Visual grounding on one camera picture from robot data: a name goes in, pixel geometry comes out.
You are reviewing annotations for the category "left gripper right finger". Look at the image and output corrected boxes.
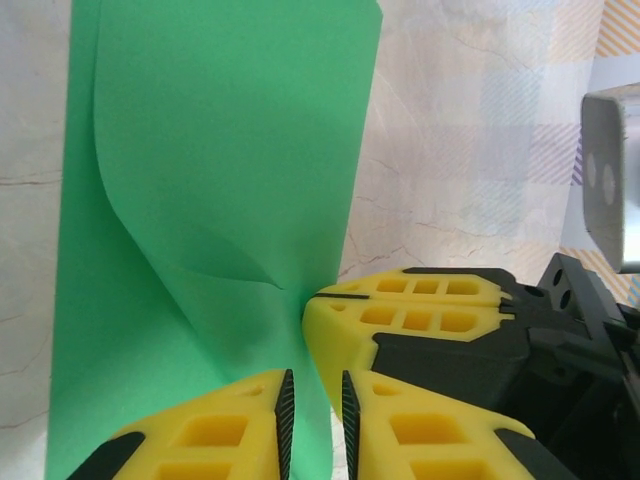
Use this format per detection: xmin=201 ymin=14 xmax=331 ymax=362
xmin=340 ymin=370 xmax=582 ymax=480

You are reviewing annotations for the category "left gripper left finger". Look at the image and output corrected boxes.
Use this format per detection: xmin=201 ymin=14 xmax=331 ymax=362
xmin=64 ymin=369 xmax=297 ymax=480

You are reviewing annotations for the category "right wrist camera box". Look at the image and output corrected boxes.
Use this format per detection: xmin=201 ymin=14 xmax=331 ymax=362
xmin=579 ymin=83 xmax=640 ymax=275

